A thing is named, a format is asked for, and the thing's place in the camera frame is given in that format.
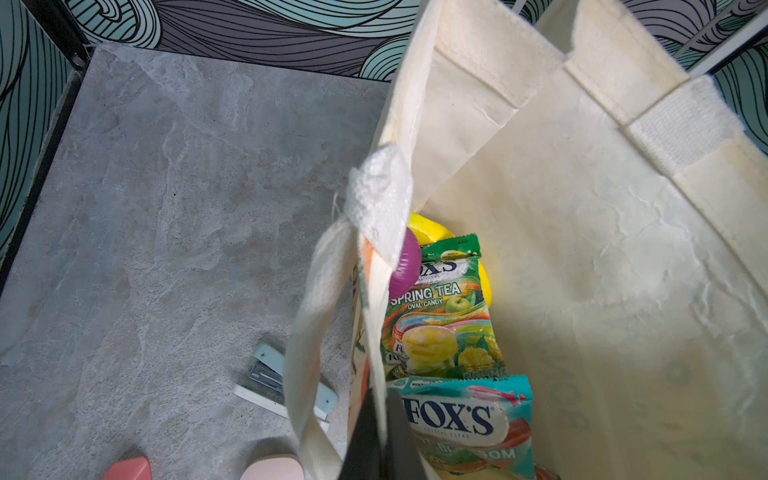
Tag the pink plastic scoop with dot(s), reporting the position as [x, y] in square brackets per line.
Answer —
[137, 468]

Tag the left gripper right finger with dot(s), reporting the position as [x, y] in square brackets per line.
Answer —
[401, 460]

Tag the yellow green candy bag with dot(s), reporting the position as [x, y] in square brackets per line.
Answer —
[441, 328]

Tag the red green candy bag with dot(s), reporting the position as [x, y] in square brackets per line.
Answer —
[468, 426]

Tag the pink round sponge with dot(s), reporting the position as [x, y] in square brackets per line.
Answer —
[275, 467]

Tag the white grey stapler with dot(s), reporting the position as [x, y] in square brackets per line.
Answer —
[264, 386]

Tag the purple onion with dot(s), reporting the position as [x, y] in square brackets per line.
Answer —
[407, 272]

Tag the cream canvas grocery bag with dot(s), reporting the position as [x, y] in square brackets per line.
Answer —
[622, 213]

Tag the large yellow banana bunch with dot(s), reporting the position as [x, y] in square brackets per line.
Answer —
[428, 232]

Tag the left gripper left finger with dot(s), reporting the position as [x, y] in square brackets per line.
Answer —
[360, 444]

